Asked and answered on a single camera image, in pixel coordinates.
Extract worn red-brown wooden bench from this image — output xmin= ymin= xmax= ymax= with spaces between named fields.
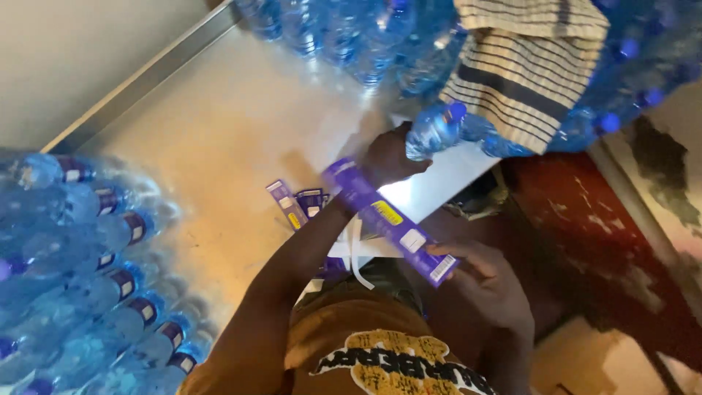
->
xmin=496 ymin=153 xmax=702 ymax=379

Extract pile of labelled blue bottles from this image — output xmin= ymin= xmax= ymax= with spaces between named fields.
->
xmin=0 ymin=147 xmax=221 ymax=395

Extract heap of unlabelled blue bottles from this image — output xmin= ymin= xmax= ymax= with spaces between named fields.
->
xmin=235 ymin=0 xmax=702 ymax=160

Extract person's right hand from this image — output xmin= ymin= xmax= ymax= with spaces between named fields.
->
xmin=425 ymin=239 xmax=536 ymax=342

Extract single blue water bottle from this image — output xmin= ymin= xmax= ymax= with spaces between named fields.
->
xmin=405 ymin=101 xmax=468 ymax=162

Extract white backing paper strips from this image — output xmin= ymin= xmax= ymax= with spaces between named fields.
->
xmin=295 ymin=215 xmax=424 ymax=308

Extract purple bottle label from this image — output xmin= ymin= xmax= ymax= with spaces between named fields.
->
xmin=295 ymin=188 xmax=331 ymax=220
xmin=265 ymin=179 xmax=309 ymax=232

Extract person's left hand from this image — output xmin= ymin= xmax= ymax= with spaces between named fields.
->
xmin=358 ymin=122 xmax=434 ymax=191

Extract long purple label strip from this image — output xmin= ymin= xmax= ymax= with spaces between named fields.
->
xmin=321 ymin=157 xmax=459 ymax=289

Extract striped beige cloth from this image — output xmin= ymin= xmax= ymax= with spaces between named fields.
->
xmin=439 ymin=0 xmax=611 ymax=156

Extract person's brown printed shirt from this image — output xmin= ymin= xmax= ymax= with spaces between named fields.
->
xmin=284 ymin=258 xmax=497 ymax=395

